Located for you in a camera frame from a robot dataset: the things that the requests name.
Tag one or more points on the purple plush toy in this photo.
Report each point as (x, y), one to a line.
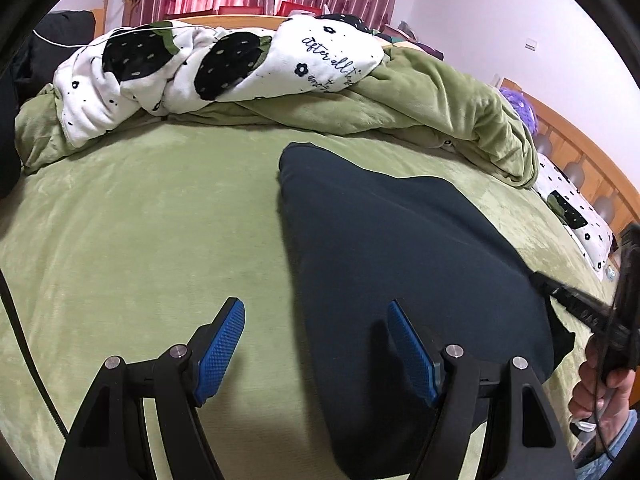
(522, 107)

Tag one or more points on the person's right forearm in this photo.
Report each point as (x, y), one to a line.
(625, 440)

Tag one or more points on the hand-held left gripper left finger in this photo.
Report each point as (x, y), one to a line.
(220, 345)

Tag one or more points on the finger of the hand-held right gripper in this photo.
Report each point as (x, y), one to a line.
(570, 299)

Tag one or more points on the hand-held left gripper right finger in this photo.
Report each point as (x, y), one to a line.
(411, 350)

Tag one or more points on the red box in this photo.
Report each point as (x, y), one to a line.
(297, 8)

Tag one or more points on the dark cloth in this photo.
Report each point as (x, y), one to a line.
(50, 62)

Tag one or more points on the person's right hand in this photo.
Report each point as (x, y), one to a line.
(587, 395)

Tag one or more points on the green white strawberry print duvet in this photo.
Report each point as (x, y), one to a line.
(425, 95)

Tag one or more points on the white strawberry print pillow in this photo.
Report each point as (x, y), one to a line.
(575, 200)

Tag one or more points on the navy sweatshirt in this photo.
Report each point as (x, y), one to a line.
(400, 240)

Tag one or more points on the green plush bed sheet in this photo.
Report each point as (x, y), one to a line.
(150, 240)

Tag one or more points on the white wall socket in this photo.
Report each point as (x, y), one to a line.
(531, 44)

